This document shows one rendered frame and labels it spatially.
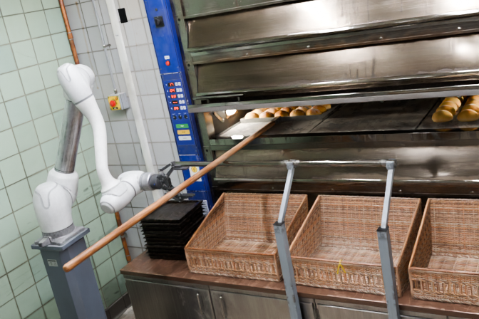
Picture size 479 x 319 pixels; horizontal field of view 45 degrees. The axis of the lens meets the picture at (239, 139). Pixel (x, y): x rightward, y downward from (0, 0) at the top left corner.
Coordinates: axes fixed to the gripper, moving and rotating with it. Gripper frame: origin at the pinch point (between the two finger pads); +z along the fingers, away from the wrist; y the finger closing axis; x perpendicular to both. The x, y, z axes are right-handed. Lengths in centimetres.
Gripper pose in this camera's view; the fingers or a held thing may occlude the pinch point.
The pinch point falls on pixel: (189, 181)
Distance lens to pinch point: 268.1
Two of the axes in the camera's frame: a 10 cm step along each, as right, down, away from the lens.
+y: 1.8, 9.5, 2.6
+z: 8.6, -0.3, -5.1
